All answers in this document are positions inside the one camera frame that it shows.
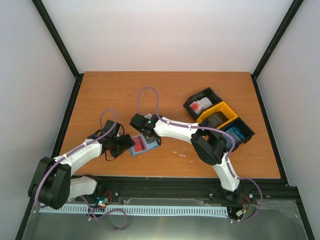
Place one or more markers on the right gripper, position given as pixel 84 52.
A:
pixel 148 140

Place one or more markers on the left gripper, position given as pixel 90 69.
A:
pixel 128 142

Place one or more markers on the teal card holder wallet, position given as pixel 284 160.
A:
pixel 150 145

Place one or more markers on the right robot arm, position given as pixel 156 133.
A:
pixel 212 146

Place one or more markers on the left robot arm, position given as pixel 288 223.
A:
pixel 53 185

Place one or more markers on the grey card stack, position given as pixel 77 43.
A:
pixel 217 119

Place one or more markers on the black card bin left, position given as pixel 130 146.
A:
pixel 207 92

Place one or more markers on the black card bin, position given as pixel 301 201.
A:
pixel 207 92
pixel 245 129

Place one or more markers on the yellow card bin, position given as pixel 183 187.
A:
pixel 223 107

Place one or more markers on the blue card stack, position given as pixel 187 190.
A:
pixel 236 134

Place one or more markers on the black card bin right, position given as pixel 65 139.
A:
pixel 245 129

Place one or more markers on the electronics board with leds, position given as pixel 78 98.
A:
pixel 105 199

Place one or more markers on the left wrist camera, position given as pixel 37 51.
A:
pixel 121 131

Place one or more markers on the black front rail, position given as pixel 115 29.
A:
pixel 208 190

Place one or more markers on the light blue cable duct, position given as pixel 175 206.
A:
pixel 143 210

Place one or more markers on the black frame post left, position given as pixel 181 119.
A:
pixel 47 20

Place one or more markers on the black frame post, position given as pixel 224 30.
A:
pixel 47 20
pixel 283 26

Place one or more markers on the black frame post right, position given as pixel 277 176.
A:
pixel 283 26

